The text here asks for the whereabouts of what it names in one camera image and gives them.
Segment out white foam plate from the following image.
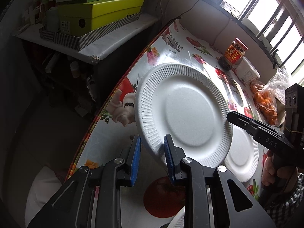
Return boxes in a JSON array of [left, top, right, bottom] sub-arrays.
[[224, 125, 259, 183], [135, 63, 233, 168]]

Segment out right hand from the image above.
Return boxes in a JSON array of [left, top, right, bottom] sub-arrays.
[[261, 151, 298, 193]]

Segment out floral fruit print tablecloth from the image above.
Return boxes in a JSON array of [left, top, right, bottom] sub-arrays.
[[72, 21, 266, 227]]

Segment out plastic bag of oranges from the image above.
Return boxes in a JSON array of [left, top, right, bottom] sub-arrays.
[[250, 68, 291, 126]]

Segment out white plastic tub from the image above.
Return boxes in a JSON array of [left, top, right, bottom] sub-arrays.
[[235, 57, 260, 84]]

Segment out red label sauce jar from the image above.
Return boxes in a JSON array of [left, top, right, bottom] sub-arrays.
[[218, 38, 248, 70]]

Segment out black white striped box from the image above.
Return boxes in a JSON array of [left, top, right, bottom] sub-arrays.
[[39, 13, 141, 51]]

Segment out lime green flat box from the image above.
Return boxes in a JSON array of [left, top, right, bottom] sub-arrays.
[[57, 0, 144, 36]]

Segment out grey side shelf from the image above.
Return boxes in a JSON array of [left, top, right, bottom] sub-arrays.
[[17, 13, 159, 64]]

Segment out window frame with bars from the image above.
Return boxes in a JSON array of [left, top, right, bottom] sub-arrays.
[[166, 0, 304, 82]]

